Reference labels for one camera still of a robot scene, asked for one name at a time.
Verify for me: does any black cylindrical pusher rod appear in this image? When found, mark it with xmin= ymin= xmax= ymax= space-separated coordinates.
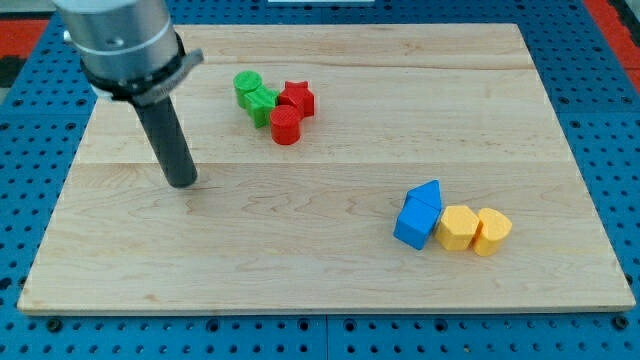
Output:
xmin=133 ymin=97 xmax=197 ymax=188

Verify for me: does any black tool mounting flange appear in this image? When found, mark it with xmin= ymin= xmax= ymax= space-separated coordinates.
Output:
xmin=80 ymin=33 xmax=204 ymax=106

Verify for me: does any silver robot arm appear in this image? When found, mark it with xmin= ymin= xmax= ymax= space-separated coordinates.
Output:
xmin=54 ymin=0 xmax=204 ymax=188

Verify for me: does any green cylinder block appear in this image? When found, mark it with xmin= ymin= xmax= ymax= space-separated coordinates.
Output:
xmin=233 ymin=70 xmax=262 ymax=109

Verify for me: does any green star block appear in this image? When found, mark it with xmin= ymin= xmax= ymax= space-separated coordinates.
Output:
xmin=244 ymin=85 xmax=279 ymax=128

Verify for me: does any red cylinder block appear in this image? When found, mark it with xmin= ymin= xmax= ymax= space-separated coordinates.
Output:
xmin=270 ymin=105 xmax=302 ymax=145

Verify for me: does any red star block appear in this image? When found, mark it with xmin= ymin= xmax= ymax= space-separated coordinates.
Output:
xmin=278 ymin=81 xmax=315 ymax=118

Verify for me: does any light wooden board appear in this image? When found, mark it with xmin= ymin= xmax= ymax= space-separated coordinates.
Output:
xmin=17 ymin=23 xmax=635 ymax=316

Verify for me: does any blue cube block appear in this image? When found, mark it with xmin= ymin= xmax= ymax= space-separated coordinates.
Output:
xmin=393 ymin=198 xmax=441 ymax=250

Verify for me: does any blue triangle block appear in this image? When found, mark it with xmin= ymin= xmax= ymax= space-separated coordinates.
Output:
xmin=405 ymin=179 xmax=442 ymax=211

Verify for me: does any yellow pentagon block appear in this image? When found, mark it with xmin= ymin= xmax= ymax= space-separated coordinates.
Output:
xmin=434 ymin=205 xmax=480 ymax=251

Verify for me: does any yellow heart block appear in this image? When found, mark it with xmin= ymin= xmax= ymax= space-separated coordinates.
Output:
xmin=472 ymin=208 xmax=513 ymax=257

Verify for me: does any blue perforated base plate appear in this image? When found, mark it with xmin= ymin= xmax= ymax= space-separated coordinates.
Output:
xmin=1 ymin=1 xmax=639 ymax=359

